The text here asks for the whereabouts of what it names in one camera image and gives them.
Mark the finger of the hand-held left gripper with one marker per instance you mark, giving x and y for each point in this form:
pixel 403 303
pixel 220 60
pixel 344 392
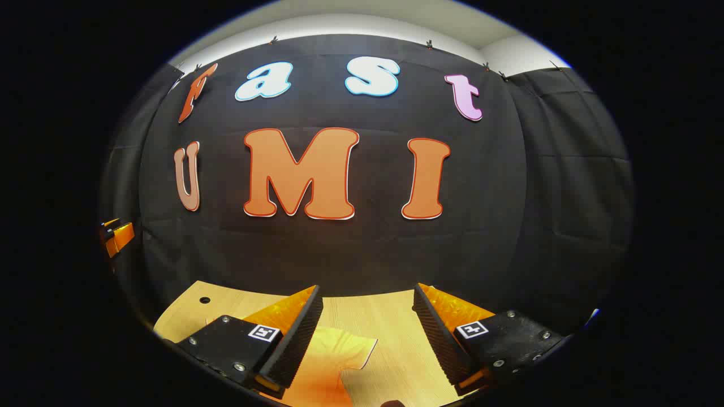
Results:
pixel 120 237

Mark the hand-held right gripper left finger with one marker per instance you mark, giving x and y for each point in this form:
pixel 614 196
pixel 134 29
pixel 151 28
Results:
pixel 294 339

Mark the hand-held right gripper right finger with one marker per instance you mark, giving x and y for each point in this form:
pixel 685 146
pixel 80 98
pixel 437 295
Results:
pixel 441 339

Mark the orange T-shirt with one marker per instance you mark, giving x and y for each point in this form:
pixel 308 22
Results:
pixel 328 362

